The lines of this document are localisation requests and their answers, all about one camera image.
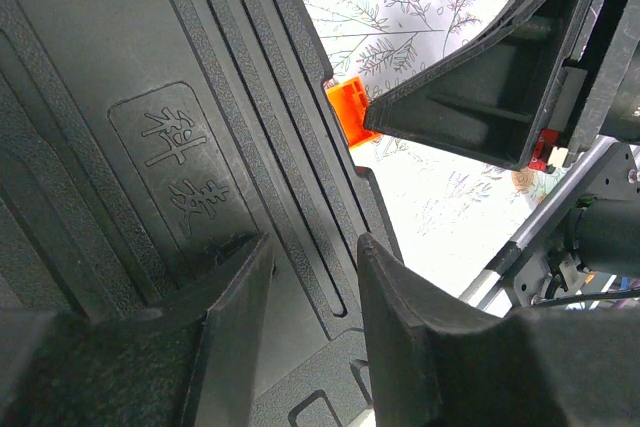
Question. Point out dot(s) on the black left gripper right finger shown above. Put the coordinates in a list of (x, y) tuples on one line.
[(437, 361)]

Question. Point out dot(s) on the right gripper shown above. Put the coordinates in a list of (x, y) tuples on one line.
[(545, 74)]

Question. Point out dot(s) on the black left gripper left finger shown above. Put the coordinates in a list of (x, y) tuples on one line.
[(189, 360)]

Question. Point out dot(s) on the black plastic tool case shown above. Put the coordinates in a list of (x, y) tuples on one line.
[(144, 142)]

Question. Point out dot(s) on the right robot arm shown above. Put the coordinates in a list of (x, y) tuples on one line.
[(593, 258)]

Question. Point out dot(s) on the floral table cloth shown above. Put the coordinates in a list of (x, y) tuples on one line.
[(451, 214)]

